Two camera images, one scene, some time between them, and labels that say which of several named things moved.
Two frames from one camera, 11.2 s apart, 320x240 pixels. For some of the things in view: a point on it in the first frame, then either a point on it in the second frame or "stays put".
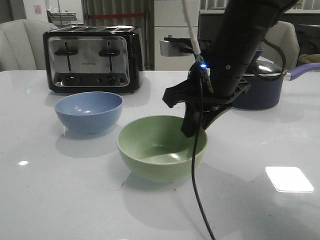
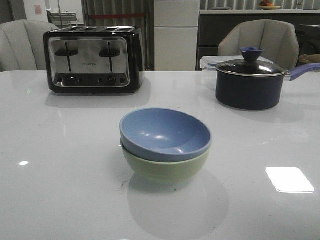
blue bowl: [89, 112] to [159, 134]
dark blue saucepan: [266, 79] stays put
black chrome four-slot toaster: [108, 59] stays put
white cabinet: [171, 21] stays put
